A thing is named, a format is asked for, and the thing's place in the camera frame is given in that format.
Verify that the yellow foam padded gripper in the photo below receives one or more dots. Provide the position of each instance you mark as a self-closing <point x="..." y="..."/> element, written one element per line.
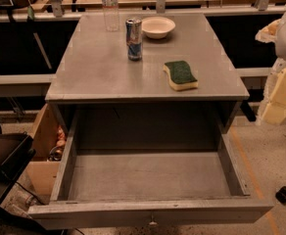
<point x="273" y="106"/>

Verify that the grey top drawer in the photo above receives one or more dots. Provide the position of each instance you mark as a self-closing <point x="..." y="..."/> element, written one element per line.
<point x="93" y="190"/>

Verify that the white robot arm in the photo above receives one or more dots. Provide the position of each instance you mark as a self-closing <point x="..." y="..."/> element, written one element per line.
<point x="273" y="106"/>

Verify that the green yellow sponge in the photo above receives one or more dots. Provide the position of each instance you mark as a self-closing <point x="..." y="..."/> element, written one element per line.
<point x="180" y="76"/>

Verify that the white bowl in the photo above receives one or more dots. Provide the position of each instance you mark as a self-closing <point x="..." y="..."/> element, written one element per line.
<point x="157" y="27"/>

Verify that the red bull can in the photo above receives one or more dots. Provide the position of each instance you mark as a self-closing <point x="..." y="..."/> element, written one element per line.
<point x="134" y="38"/>

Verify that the clear plastic water bottle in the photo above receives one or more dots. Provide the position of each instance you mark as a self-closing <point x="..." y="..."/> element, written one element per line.
<point x="111" y="14"/>

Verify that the cardboard box with items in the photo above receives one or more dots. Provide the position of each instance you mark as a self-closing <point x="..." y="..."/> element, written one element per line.
<point x="46" y="134"/>

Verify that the black tray cart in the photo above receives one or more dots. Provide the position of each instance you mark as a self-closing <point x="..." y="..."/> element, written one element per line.
<point x="15" y="154"/>

